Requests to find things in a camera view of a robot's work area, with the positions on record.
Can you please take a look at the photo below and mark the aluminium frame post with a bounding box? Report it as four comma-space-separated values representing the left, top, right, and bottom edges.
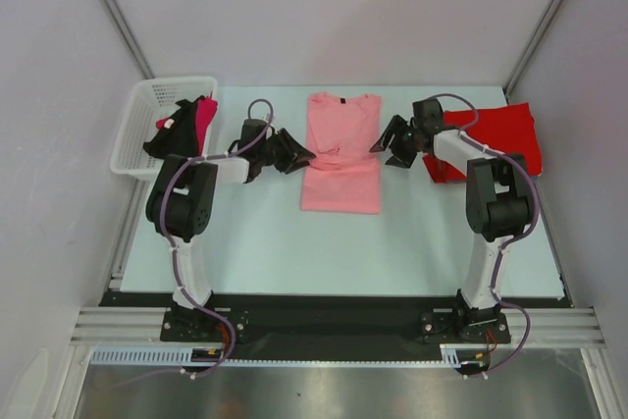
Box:
501, 0, 567, 102
98, 0, 156, 79

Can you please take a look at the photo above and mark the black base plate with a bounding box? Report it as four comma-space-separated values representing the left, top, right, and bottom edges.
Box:
97, 292, 573, 362

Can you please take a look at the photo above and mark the black t shirt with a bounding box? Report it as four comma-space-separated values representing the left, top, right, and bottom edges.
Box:
142, 95, 204, 159

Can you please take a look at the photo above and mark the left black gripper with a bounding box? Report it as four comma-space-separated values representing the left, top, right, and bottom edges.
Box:
256, 129, 314, 175

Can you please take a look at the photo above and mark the right aluminium frame post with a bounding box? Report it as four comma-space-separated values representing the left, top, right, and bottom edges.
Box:
501, 0, 567, 102

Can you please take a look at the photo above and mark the magenta t shirt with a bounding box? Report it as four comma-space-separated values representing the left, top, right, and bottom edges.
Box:
155, 93, 220, 163

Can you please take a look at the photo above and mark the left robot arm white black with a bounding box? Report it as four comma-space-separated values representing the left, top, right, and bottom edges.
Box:
146, 118, 315, 341

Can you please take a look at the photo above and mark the white slotted cable duct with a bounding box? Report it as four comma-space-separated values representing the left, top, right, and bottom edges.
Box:
90, 340, 490, 370

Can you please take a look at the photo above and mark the left aluminium frame post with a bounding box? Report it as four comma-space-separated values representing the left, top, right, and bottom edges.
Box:
98, 0, 156, 79

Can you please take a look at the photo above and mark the white plastic basket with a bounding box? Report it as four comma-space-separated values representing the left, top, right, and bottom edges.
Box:
110, 76, 218, 181

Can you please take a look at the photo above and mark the red folded t shirt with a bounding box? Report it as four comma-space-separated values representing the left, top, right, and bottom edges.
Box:
423, 103, 543, 183

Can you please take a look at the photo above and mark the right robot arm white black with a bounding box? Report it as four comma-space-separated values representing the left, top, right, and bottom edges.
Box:
369, 93, 540, 342

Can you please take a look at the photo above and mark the pink t shirt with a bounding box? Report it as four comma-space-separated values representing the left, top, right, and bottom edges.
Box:
301, 92, 382, 215

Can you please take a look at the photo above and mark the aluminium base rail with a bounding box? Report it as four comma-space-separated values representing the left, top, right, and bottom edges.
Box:
71, 307, 605, 348

